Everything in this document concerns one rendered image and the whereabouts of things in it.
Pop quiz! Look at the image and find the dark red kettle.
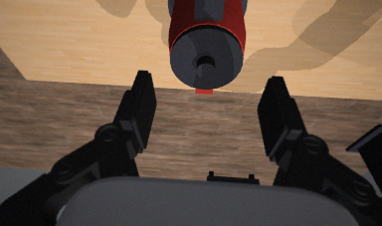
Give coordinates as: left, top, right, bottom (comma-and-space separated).
168, 0, 246, 95

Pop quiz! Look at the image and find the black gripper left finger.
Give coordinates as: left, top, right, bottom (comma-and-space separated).
0, 70, 157, 226

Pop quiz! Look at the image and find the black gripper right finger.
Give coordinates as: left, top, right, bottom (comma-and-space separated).
258, 76, 382, 226

